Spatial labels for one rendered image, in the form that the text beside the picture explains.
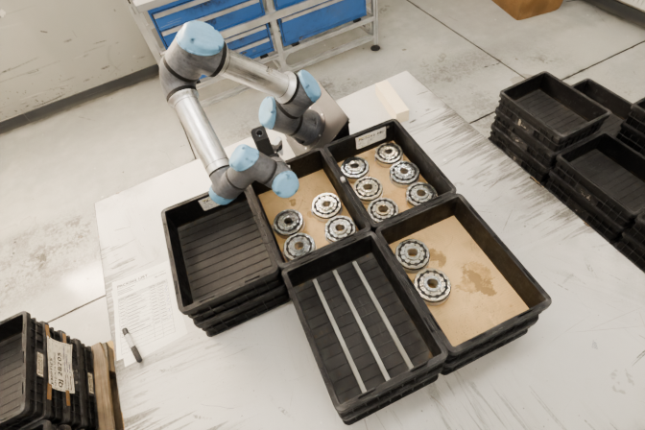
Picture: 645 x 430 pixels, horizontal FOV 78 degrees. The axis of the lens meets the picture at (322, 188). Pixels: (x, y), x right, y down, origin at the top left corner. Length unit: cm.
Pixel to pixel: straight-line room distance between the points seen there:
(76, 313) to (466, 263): 210
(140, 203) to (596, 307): 169
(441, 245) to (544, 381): 45
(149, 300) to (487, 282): 112
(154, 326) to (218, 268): 31
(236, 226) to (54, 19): 271
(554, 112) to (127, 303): 210
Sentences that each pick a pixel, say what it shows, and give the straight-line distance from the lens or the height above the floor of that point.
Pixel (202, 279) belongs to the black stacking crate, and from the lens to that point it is 136.
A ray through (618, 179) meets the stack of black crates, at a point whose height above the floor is 38.
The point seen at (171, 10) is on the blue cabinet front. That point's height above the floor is 84.
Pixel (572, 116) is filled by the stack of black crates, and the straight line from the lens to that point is 234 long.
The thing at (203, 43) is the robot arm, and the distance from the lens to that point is 121.
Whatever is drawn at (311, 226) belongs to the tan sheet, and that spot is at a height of 83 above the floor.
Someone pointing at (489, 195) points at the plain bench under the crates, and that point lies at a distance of 161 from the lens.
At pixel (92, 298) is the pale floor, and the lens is 265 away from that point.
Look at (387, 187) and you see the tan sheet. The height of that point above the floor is 83.
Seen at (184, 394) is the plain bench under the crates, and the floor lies 70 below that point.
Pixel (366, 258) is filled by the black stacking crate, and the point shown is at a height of 83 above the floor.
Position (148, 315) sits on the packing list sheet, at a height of 70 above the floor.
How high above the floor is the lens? 194
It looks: 51 degrees down
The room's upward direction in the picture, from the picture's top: 12 degrees counter-clockwise
